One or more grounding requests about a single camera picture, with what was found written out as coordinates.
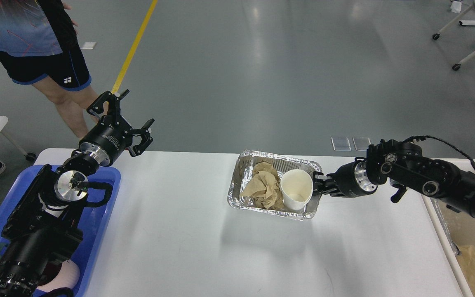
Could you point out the beige plastic bin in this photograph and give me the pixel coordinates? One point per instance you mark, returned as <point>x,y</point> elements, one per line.
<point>452,229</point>

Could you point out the aluminium foil tray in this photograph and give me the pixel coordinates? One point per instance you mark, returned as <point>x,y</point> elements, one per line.
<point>243,172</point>

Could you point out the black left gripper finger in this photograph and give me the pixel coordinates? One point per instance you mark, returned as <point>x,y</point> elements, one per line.
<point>106,108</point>
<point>145,138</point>

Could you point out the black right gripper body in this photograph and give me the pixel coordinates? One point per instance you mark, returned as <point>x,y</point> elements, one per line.
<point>352,180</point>

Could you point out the person in patterned shirt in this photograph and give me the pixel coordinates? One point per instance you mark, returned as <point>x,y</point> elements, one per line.
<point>39,48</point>

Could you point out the blue plastic tray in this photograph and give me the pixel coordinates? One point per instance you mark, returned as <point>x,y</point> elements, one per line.
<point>93,221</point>

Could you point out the person left hand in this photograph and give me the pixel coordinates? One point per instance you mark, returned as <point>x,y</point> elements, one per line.
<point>70,16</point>

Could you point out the floor plate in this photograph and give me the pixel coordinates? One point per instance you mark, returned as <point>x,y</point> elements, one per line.
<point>361,143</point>
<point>341,143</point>

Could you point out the floor plate right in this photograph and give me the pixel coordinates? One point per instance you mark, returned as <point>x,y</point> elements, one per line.
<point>361,143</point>

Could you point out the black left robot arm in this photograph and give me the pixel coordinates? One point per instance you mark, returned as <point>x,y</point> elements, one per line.
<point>43,227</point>

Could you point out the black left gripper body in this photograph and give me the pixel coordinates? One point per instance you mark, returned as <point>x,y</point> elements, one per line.
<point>105,143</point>

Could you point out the pink mug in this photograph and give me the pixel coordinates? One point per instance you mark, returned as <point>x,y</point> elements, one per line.
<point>64,275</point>

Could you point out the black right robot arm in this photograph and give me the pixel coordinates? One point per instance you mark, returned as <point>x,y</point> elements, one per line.
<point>403,164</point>

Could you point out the floor plate left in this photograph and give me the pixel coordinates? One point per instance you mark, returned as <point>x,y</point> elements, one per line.
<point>341,143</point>

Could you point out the white paper cup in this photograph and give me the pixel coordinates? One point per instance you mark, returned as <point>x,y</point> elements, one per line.
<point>297,189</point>

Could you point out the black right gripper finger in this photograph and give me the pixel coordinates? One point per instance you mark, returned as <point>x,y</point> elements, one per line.
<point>328,190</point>
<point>321,178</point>

